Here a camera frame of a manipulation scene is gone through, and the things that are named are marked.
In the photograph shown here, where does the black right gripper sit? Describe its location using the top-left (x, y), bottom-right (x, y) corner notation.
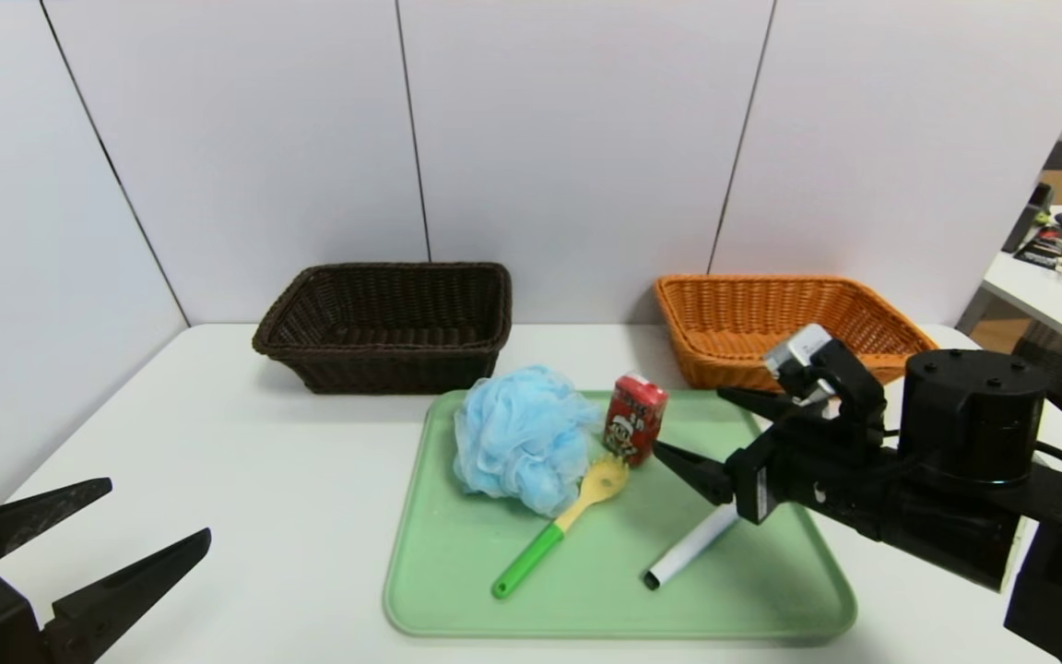
top-left (652, 385), bottom-right (896, 541)

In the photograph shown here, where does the white marker pen black cap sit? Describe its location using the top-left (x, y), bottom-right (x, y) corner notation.
top-left (642, 503), bottom-right (742, 591)

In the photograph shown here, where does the blue mesh bath sponge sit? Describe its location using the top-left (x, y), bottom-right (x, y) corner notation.
top-left (453, 364), bottom-right (604, 517)

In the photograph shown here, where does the yellow pasta spoon green handle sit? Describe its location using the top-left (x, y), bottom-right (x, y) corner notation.
top-left (491, 453), bottom-right (630, 599)

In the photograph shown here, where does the orange wicker basket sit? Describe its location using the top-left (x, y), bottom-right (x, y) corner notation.
top-left (653, 274), bottom-right (940, 392)

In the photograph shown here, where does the dark brown wicker basket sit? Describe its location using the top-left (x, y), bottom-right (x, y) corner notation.
top-left (252, 262), bottom-right (513, 396)

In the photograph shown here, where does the light green plastic tray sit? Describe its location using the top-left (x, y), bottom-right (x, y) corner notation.
top-left (383, 388), bottom-right (857, 639)

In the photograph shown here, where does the white side table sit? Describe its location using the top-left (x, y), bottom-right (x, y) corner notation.
top-left (955, 205), bottom-right (1062, 361)

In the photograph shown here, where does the black printed packet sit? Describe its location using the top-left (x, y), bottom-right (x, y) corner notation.
top-left (1013, 226), bottom-right (1062, 270)

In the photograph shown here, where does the black stand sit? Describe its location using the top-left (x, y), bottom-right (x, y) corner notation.
top-left (1001, 183), bottom-right (1053, 254)

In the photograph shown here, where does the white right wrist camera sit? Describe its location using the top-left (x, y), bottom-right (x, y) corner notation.
top-left (764, 323), bottom-right (887, 434)

